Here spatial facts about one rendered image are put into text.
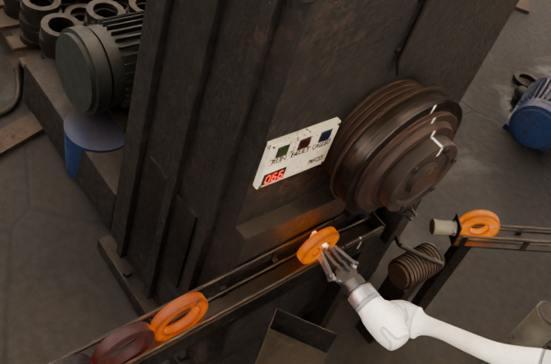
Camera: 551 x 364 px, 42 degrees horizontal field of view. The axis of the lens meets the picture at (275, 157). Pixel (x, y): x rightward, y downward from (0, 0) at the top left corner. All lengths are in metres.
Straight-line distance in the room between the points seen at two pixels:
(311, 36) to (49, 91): 1.91
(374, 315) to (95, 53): 1.55
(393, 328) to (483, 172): 2.11
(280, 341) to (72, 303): 1.01
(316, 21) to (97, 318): 1.68
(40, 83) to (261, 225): 1.59
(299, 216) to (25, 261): 1.28
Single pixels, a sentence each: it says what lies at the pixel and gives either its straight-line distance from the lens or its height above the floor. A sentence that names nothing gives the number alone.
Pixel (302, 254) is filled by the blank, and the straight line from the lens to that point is 2.30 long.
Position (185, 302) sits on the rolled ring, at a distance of 2.07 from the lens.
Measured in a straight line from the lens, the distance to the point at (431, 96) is 2.13.
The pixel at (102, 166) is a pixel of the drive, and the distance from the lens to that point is 3.10.
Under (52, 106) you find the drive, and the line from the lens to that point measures 3.35.
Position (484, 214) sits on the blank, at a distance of 2.73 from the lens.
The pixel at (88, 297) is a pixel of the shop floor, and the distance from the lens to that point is 2.99.
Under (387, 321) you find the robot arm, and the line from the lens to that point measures 2.21.
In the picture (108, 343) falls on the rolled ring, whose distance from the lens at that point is 2.02.
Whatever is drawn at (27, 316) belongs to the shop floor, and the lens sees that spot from 2.95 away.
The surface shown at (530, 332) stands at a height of 0.43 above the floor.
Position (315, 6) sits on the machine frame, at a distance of 1.64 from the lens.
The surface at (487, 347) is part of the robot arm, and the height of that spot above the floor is 0.93.
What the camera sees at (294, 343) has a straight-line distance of 2.31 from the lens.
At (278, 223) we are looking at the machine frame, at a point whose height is 0.87.
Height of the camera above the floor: 2.53
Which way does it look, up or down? 43 degrees down
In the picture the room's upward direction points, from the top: 20 degrees clockwise
